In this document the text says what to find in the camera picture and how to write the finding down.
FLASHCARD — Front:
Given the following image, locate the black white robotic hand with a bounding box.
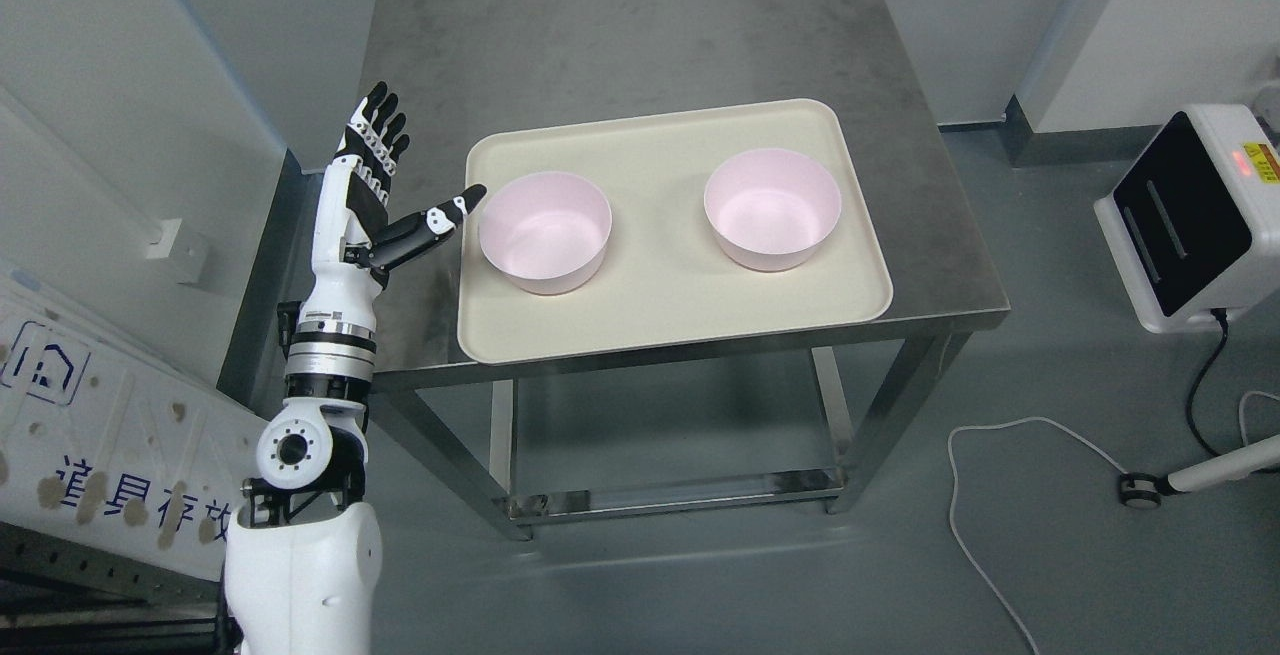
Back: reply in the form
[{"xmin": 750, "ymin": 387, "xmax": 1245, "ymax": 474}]
[{"xmin": 301, "ymin": 81, "xmax": 486, "ymax": 331}]

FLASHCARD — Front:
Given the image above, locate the pink bowl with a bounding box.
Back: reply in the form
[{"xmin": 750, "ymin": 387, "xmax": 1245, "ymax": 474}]
[
  {"xmin": 701, "ymin": 146, "xmax": 844, "ymax": 272},
  {"xmin": 477, "ymin": 171, "xmax": 613, "ymax": 296}
]

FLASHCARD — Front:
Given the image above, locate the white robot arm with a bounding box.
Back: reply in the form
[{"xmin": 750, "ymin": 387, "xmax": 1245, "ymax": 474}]
[{"xmin": 224, "ymin": 301, "xmax": 383, "ymax": 654}]

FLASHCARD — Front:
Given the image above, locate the cream plastic tray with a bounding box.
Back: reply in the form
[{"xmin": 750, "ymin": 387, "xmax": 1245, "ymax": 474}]
[{"xmin": 456, "ymin": 99, "xmax": 893, "ymax": 365}]

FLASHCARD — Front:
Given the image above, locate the white stand leg with caster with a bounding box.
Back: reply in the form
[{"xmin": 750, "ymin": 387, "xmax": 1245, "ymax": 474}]
[{"xmin": 1117, "ymin": 432, "xmax": 1279, "ymax": 509}]

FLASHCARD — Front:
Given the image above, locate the white black device box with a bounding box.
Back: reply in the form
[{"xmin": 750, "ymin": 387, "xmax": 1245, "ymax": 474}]
[{"xmin": 1093, "ymin": 104, "xmax": 1279, "ymax": 333}]

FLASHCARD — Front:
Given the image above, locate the white wall socket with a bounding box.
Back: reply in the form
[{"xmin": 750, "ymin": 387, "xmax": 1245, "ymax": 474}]
[{"xmin": 143, "ymin": 217, "xmax": 211, "ymax": 287}]

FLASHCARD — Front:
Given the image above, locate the white floor cable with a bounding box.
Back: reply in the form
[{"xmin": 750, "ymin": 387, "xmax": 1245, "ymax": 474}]
[{"xmin": 946, "ymin": 390, "xmax": 1280, "ymax": 655}]

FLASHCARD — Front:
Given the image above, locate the black power cable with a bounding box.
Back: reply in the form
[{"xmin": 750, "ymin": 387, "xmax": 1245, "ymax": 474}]
[{"xmin": 1185, "ymin": 308, "xmax": 1233, "ymax": 459}]

